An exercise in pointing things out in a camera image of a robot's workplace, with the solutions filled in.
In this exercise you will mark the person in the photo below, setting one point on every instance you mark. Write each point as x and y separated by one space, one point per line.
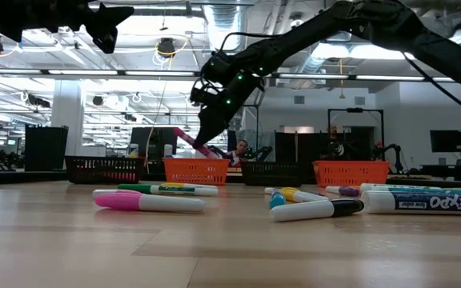
241 146
336 148

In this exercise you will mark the small light blue marker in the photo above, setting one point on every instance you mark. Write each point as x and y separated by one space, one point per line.
277 200

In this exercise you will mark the dark blue Expo marker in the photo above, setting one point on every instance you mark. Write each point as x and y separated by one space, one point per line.
414 203

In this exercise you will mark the small yellow marker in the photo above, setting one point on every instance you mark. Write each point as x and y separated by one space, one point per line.
306 196

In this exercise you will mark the teal Expo marker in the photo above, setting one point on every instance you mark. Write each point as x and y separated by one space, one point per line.
394 187

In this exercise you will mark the white bottle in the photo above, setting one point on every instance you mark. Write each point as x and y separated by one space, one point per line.
168 151

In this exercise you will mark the small purple marker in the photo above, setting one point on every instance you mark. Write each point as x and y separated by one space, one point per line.
346 191

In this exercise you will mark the magenta Expo marker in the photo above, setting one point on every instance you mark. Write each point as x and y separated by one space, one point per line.
184 138

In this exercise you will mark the small black-capped white marker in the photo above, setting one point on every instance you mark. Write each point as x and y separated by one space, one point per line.
314 210

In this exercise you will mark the black wall monitor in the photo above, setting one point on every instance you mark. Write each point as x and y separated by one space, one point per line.
446 141

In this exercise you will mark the small pink-capped white marker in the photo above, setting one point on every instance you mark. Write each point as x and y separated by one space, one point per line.
154 204
110 192

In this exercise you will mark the black cabinet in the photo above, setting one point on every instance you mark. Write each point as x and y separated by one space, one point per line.
46 148

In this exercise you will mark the thin green Expo marker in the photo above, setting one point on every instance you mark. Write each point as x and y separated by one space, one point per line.
174 190

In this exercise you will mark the black plastic basket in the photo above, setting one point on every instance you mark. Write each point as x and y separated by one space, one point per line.
274 174
102 170

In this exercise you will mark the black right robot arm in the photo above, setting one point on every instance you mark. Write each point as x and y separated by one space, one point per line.
374 24

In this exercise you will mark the orange plastic basket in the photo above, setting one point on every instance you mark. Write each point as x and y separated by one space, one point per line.
196 172
350 174

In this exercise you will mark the silver ventilation duct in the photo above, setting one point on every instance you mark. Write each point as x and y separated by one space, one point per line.
224 24

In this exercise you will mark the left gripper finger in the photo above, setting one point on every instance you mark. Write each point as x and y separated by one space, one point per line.
104 28

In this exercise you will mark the black station frame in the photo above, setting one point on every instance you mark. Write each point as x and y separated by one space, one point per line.
354 110

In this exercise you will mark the thin dark blue marker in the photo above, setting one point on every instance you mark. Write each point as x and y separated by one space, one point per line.
270 190

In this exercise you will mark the white column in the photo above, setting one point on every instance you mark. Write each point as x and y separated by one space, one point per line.
68 120

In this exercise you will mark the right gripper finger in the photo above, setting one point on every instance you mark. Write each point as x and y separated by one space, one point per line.
210 126

